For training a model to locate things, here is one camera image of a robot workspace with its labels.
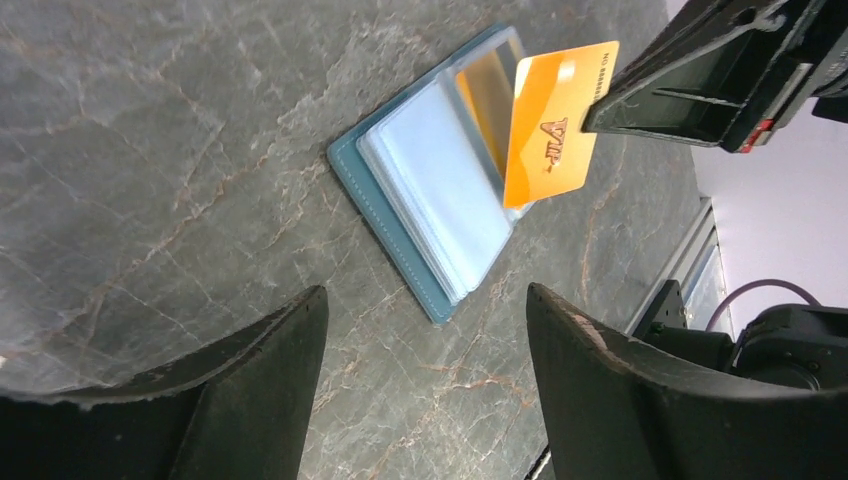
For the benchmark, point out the aluminium frame rail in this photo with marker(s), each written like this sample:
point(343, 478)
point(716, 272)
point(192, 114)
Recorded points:
point(696, 264)

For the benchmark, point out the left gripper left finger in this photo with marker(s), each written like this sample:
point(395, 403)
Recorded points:
point(238, 408)

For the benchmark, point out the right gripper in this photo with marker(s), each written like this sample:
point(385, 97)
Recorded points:
point(730, 74)

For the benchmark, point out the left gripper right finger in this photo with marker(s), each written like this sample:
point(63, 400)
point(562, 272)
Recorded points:
point(615, 407)

